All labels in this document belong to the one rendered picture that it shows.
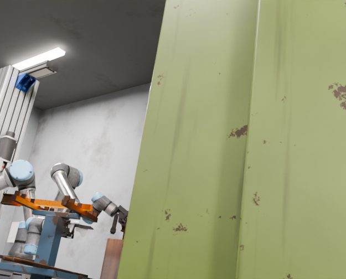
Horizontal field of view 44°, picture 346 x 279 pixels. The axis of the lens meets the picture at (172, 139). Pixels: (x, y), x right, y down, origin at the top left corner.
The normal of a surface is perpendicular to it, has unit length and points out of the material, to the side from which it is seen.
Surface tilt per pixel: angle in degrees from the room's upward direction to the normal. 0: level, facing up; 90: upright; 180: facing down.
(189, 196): 90
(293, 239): 90
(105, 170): 90
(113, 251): 90
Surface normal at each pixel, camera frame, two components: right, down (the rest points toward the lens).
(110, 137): -0.60, -0.36
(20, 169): 0.31, -0.38
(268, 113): -0.30, -0.38
